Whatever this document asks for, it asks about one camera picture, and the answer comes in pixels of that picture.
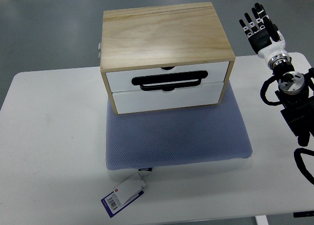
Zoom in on blue mesh cushion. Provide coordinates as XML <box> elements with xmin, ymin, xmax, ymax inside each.
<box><xmin>105</xmin><ymin>86</ymin><xmax>253</xmax><ymax>170</ymax></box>

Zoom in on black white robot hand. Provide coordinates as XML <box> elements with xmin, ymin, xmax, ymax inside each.
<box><xmin>239</xmin><ymin>3</ymin><xmax>291</xmax><ymax>70</ymax></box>

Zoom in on white drawer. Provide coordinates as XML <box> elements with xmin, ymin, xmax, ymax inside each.
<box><xmin>106</xmin><ymin>61</ymin><xmax>229</xmax><ymax>92</ymax></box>

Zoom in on white clips behind cabinet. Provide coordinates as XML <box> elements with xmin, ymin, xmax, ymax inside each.
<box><xmin>98</xmin><ymin>42</ymin><xmax>102</xmax><ymax>61</ymax></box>

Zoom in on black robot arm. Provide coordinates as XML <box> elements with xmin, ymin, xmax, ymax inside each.
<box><xmin>260</xmin><ymin>61</ymin><xmax>314</xmax><ymax>183</ymax></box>

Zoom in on wooden drawer cabinet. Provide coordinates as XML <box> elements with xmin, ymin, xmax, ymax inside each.
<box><xmin>100</xmin><ymin>2</ymin><xmax>235</xmax><ymax>114</ymax></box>

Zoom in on black drawer handle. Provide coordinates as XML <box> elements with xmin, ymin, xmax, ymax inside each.
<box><xmin>131</xmin><ymin>70</ymin><xmax>208</xmax><ymax>91</ymax></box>

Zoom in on white blue paper tag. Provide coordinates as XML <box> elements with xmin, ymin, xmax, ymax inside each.
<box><xmin>101</xmin><ymin>173</ymin><xmax>146</xmax><ymax>218</ymax></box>

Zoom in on black table control panel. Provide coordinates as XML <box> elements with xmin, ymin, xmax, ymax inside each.
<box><xmin>293</xmin><ymin>211</ymin><xmax>314</xmax><ymax>218</ymax></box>

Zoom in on white table leg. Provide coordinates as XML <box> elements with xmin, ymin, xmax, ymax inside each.
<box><xmin>255</xmin><ymin>215</ymin><xmax>269</xmax><ymax>225</ymax></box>

